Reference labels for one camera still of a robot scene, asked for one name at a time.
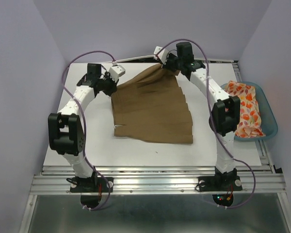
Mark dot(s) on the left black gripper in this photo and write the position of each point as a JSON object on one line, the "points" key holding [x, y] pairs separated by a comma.
{"points": [[113, 84]]}

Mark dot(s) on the orange floral skirt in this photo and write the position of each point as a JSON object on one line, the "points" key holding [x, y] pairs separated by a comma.
{"points": [[250, 120]]}

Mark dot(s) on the blue plastic basket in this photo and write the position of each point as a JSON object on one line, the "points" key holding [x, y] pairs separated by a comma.
{"points": [[268, 124]]}

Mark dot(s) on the aluminium rail frame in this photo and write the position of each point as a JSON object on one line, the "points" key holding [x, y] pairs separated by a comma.
{"points": [[155, 192]]}

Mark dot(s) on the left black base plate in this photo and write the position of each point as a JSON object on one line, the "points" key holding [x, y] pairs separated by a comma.
{"points": [[95, 191]]}

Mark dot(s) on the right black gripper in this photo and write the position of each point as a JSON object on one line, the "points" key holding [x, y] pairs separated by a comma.
{"points": [[167, 65]]}

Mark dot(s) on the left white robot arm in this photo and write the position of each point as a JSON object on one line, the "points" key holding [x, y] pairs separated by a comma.
{"points": [[66, 132]]}

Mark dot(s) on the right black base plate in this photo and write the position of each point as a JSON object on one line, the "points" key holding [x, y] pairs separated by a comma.
{"points": [[223, 190]]}

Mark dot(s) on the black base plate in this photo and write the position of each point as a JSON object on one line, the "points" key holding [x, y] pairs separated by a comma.
{"points": [[95, 191], [223, 190]]}

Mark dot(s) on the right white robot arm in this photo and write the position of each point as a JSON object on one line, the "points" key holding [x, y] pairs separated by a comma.
{"points": [[224, 109]]}

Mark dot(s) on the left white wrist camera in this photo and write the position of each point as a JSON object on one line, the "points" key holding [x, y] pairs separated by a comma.
{"points": [[116, 72]]}

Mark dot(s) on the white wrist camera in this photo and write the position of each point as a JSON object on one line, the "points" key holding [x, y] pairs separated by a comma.
{"points": [[161, 54], [116, 72]]}

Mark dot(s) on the brown pleated skirt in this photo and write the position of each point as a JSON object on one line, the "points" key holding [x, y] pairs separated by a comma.
{"points": [[152, 107]]}

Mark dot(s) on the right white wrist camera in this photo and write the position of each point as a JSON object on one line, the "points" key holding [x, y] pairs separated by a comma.
{"points": [[161, 54]]}

